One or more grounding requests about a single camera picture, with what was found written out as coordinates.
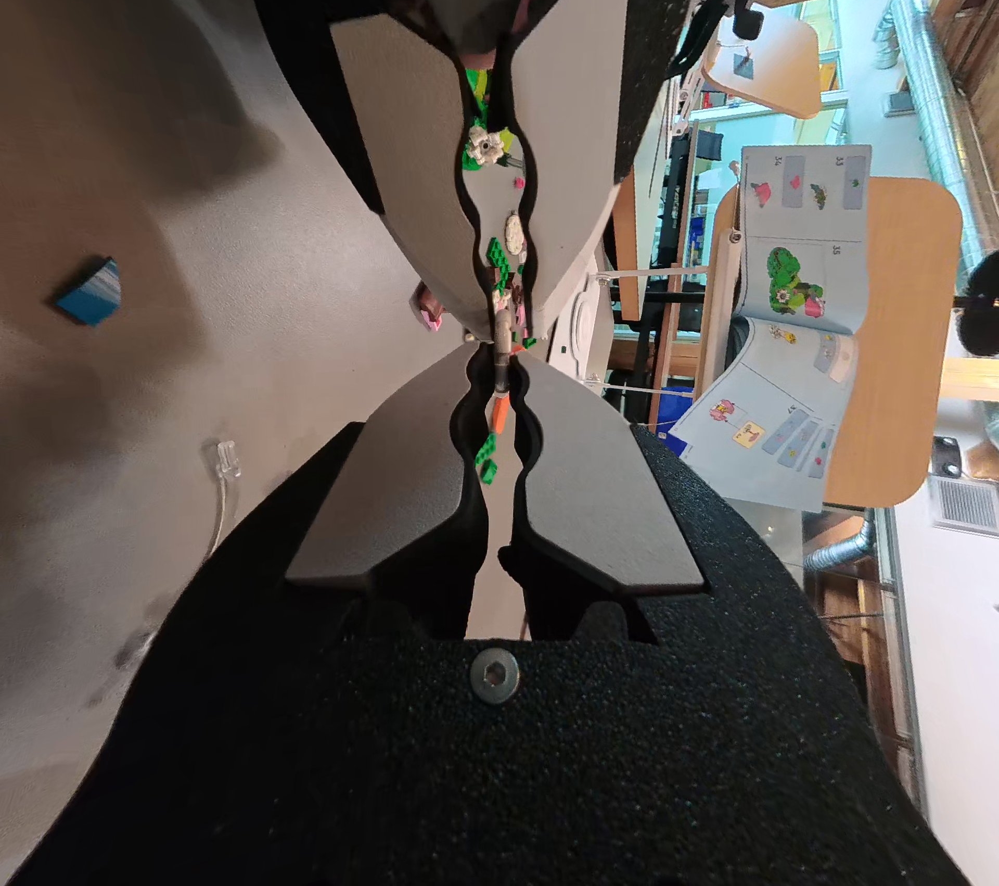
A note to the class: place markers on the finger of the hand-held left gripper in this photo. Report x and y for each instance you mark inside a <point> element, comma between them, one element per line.
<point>406,136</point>
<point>577,105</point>

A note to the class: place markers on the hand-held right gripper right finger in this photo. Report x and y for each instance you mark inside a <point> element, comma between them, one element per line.
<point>609,503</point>

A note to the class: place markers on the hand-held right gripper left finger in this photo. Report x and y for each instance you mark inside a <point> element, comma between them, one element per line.
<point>390,495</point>

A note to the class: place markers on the green lego flower model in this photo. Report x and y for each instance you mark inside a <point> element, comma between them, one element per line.
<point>484,148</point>

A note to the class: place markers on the white oval lego piece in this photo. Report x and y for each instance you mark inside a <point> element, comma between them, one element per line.
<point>515,234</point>

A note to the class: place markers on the green lego plate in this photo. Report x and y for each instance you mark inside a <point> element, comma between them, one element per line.
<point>498,260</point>

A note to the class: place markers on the clear plastic lego piece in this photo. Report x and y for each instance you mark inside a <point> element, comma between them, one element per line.
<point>226,460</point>

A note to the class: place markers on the pink lego piece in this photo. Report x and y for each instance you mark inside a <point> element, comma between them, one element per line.
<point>429,310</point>

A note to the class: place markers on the blue lego slope brick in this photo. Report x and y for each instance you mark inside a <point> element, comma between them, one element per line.
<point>92,292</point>

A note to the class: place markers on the tan rounded board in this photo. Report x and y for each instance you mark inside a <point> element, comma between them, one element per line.
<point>773,66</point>

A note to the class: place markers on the light blue instruction booklet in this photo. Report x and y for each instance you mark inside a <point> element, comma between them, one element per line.
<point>788,386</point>

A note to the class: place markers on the wooden booklet stand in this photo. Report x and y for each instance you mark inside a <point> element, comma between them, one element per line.
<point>905,355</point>

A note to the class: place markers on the dark fuzzy object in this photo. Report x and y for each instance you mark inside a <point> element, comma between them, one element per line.
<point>979,320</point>

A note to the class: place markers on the silver ventilation duct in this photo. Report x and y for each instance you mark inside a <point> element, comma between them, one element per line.
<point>929,74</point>
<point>843,549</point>

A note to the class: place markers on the white wall vent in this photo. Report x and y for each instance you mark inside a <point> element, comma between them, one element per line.
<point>966,505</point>

